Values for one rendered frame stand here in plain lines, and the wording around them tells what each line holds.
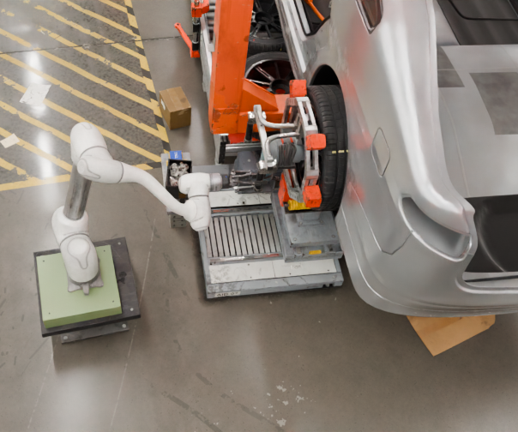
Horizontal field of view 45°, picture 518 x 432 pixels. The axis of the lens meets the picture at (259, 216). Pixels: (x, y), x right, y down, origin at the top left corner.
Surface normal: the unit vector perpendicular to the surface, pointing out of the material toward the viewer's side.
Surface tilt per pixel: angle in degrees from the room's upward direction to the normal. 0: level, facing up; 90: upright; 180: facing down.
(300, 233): 0
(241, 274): 0
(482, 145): 22
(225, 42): 90
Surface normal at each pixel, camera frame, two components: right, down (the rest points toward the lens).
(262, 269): 0.11, -0.58
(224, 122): 0.16, 0.82
